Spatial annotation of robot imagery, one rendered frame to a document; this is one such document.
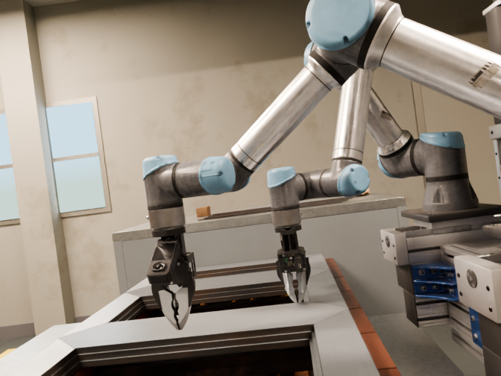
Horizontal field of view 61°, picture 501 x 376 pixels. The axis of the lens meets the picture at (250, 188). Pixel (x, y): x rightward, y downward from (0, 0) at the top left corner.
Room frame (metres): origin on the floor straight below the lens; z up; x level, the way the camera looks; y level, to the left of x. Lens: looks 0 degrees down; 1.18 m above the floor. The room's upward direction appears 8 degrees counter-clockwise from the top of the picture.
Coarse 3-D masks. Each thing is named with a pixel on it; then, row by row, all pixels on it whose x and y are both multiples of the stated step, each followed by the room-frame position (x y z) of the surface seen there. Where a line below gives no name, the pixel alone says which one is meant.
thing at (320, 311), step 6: (312, 306) 1.08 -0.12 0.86; (318, 306) 1.07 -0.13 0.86; (324, 306) 1.07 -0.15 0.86; (330, 306) 1.06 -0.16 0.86; (312, 312) 1.03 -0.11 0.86; (318, 312) 1.03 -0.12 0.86; (324, 312) 1.02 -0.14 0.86; (330, 312) 1.02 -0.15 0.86; (336, 312) 1.01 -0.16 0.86; (318, 318) 0.98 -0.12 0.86; (324, 318) 0.98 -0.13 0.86
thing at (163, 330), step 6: (162, 318) 1.15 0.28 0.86; (162, 324) 1.10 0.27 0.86; (168, 324) 1.09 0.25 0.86; (156, 330) 1.05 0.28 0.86; (162, 330) 1.04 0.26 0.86; (168, 330) 1.04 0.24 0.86; (174, 330) 1.03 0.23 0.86; (150, 336) 1.01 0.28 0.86; (156, 336) 1.00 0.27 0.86; (162, 336) 1.00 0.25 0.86; (168, 336) 0.99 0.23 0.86; (174, 336) 0.99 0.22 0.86
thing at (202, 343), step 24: (264, 264) 1.74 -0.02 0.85; (240, 288) 1.41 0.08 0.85; (264, 288) 1.40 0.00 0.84; (192, 336) 0.97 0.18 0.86; (216, 336) 0.97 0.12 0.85; (240, 336) 0.96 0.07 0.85; (264, 336) 0.95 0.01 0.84; (288, 336) 0.95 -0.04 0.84; (312, 336) 0.91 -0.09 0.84; (72, 360) 0.97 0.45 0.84; (96, 360) 0.98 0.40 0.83; (120, 360) 0.97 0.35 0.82; (144, 360) 0.97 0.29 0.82; (312, 360) 0.83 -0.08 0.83
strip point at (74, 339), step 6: (102, 324) 1.17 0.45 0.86; (84, 330) 1.13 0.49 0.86; (90, 330) 1.12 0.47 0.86; (96, 330) 1.11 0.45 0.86; (66, 336) 1.10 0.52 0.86; (72, 336) 1.09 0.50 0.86; (78, 336) 1.08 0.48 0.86; (84, 336) 1.08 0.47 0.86; (66, 342) 1.05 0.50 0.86; (72, 342) 1.04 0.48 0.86; (78, 342) 1.03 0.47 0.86
